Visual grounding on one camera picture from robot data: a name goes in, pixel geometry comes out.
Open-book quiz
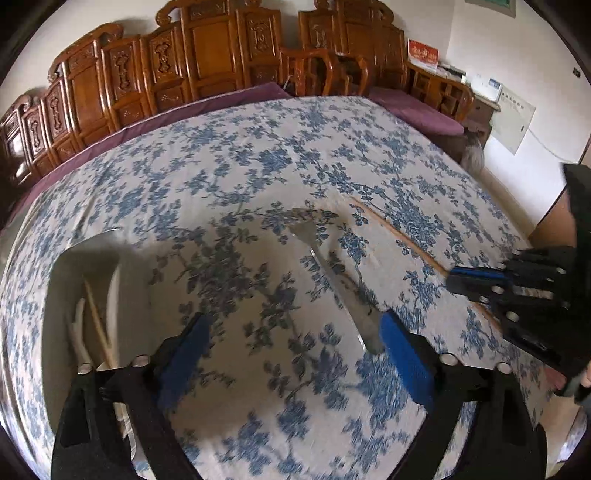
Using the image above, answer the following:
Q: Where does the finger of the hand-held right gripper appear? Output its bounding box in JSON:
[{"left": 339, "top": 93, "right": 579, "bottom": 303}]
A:
[
  {"left": 449, "top": 279, "right": 591, "bottom": 380},
  {"left": 447, "top": 247, "right": 579, "bottom": 288}
]

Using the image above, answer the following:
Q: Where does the long purple seat cushion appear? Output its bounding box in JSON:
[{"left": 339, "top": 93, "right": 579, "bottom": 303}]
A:
[{"left": 0, "top": 83, "right": 294, "bottom": 222}]

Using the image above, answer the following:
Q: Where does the wooden side table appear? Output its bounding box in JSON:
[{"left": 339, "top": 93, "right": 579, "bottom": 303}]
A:
[{"left": 465, "top": 95, "right": 502, "bottom": 139}]

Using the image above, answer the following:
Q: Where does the brown wooden door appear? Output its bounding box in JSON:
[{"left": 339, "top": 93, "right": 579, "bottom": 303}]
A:
[{"left": 529, "top": 188, "right": 578, "bottom": 252}]

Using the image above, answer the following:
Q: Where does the white wall control box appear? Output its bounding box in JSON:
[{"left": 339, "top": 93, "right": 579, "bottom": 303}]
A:
[{"left": 471, "top": 76, "right": 502, "bottom": 101}]

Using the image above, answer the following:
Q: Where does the red sign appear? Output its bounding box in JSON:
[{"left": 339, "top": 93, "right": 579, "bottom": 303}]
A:
[{"left": 407, "top": 39, "right": 439, "bottom": 71}]

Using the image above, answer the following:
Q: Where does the short purple seat cushion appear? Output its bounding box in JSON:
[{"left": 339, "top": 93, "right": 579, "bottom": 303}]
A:
[{"left": 367, "top": 85, "right": 465, "bottom": 137}]

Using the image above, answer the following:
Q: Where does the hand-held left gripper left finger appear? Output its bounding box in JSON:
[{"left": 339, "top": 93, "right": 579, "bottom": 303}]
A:
[{"left": 51, "top": 313, "right": 214, "bottom": 480}]

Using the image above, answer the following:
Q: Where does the blue floral tablecloth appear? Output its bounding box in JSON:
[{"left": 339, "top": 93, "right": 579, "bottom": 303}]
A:
[{"left": 0, "top": 95, "right": 555, "bottom": 480}]

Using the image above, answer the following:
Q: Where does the white rectangular utensil box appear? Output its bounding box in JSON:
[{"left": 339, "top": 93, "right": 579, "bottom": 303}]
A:
[{"left": 41, "top": 228, "right": 155, "bottom": 467}]

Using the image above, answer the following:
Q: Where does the short carved wooden sofa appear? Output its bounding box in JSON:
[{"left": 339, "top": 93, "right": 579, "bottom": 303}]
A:
[{"left": 298, "top": 0, "right": 476, "bottom": 121}]

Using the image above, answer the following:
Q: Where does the white electrical panel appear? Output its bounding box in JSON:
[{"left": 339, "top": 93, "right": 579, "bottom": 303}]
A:
[{"left": 488, "top": 84, "right": 537, "bottom": 156}]

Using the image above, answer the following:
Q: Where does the green framed picture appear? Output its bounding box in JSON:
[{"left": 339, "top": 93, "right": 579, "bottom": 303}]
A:
[{"left": 464, "top": 0, "right": 517, "bottom": 19}]

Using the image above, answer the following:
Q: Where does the light wooden chopstick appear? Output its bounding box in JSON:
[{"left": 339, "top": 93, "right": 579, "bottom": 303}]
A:
[
  {"left": 83, "top": 280, "right": 116, "bottom": 367},
  {"left": 351, "top": 198, "right": 506, "bottom": 330}
]

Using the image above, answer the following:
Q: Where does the long carved wooden sofa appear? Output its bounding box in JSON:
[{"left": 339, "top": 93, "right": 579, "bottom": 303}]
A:
[{"left": 0, "top": 0, "right": 296, "bottom": 185}]

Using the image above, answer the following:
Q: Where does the gray plastic bag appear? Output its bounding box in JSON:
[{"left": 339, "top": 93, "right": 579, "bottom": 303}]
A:
[{"left": 461, "top": 129, "right": 486, "bottom": 172}]

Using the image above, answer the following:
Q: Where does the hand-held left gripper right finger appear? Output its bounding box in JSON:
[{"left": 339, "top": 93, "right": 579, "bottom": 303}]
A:
[{"left": 378, "top": 308, "right": 549, "bottom": 480}]

